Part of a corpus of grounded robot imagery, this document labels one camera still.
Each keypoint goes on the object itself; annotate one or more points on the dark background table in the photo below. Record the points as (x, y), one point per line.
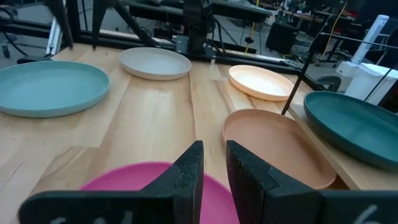
(242, 11)

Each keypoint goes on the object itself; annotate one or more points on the dark teal plate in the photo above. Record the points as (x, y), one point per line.
(351, 124)

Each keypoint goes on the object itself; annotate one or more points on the wooden spatula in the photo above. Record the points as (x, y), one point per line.
(261, 82)

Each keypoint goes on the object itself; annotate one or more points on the light grey plate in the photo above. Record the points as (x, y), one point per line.
(155, 62)

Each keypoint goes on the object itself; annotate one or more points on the black box on floor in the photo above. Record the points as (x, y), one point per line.
(281, 37)

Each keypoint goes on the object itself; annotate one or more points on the silver aluminium frame post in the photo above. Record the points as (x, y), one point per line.
(55, 37)

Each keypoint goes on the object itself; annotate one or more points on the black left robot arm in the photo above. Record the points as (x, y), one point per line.
(197, 25)

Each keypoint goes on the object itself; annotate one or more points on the black metal table frame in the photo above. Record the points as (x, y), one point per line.
(109, 39)

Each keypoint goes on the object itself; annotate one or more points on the black office chair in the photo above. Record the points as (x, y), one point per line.
(329, 82)

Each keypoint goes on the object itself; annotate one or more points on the white standing appliance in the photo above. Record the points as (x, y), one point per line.
(367, 77)

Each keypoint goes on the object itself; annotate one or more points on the pink plate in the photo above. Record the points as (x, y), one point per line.
(130, 177)

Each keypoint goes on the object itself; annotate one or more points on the light teal plate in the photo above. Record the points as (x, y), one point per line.
(49, 87)

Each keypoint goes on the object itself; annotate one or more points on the tan orange plate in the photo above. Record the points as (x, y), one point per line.
(280, 143)

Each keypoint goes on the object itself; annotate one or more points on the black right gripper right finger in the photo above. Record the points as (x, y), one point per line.
(255, 193)

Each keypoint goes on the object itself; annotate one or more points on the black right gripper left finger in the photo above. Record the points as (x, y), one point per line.
(180, 193)

